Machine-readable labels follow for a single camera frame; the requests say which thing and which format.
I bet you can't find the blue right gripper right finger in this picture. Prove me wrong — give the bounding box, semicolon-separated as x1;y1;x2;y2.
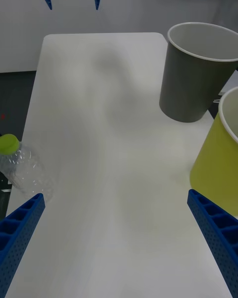
186;189;238;298

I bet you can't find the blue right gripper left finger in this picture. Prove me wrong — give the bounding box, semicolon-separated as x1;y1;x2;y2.
0;193;46;298

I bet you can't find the yellow-green plastic waste bin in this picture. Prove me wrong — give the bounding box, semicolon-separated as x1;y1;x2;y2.
189;86;238;217

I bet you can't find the clear bottle with green cap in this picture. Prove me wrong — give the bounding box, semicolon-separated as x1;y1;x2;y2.
0;133;54;203

